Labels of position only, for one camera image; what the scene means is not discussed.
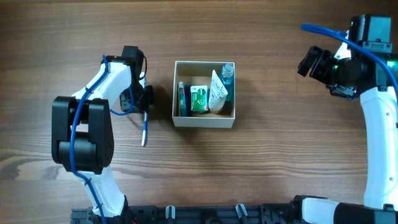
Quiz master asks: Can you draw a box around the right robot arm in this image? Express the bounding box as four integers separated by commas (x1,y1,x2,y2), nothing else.
286,14,397,223

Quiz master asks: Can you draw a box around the blue razor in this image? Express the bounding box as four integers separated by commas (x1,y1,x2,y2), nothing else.
184,83,192,117

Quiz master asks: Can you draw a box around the blue white toothbrush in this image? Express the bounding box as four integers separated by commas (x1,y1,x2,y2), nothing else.
141,112,148,147

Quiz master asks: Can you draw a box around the white cream tube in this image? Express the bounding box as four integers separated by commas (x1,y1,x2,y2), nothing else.
208,70,228,114

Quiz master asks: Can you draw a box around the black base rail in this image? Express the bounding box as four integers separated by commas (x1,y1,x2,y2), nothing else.
71,202,312,224

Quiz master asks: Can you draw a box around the green soap box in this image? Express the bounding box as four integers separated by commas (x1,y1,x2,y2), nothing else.
190,85,209,114

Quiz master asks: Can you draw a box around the white cardboard box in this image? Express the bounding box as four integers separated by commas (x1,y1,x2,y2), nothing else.
172,61,236,128

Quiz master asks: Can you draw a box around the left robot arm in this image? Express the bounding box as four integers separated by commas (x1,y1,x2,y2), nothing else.
51,45,154,223

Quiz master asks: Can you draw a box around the blue mouthwash bottle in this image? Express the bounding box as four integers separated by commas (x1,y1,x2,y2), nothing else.
220,63,234,104

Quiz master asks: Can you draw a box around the red green toothpaste tube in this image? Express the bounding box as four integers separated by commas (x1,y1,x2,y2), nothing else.
178,82,187,117

